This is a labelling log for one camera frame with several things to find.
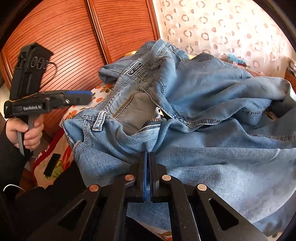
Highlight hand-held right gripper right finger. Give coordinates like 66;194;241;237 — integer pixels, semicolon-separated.
149;152;267;241

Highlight white cable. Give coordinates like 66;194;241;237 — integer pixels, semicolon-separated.
3;184;26;193

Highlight light blue jeans pants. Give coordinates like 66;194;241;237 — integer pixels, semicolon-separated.
62;39;296;237

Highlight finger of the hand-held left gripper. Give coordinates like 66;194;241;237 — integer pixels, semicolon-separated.
65;90;93;106

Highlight circle pattern sheer curtain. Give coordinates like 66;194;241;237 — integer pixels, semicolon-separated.
154;0;293;77

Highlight person's left hand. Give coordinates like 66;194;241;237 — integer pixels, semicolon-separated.
6;115;45;150

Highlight long wooden cabinet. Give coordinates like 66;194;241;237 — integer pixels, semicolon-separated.
284;58;296;87

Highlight black phone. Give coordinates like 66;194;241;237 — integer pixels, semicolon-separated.
43;153;61;177

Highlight person's left forearm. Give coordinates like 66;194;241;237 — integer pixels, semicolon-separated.
0;120;31;194

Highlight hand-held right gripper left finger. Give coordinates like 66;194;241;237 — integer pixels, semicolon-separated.
28;152;148;241

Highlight person's black clothing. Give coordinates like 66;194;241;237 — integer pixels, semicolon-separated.
0;160;102;241

